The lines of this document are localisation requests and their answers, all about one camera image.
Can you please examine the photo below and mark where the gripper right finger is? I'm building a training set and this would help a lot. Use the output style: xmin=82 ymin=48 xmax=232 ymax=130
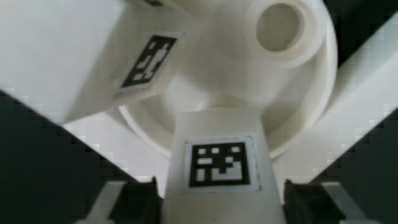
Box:
xmin=285 ymin=181 xmax=383 ymax=224

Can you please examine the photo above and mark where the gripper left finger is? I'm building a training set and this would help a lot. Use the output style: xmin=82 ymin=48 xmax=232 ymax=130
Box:
xmin=74 ymin=177 xmax=162 ymax=224

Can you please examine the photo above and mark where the white round stool seat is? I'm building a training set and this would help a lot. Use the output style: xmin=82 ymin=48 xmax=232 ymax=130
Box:
xmin=120 ymin=0 xmax=338 ymax=156

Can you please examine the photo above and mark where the white U-shaped obstacle fence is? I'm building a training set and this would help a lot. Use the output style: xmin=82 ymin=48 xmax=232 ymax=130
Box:
xmin=65 ymin=13 xmax=398 ymax=183

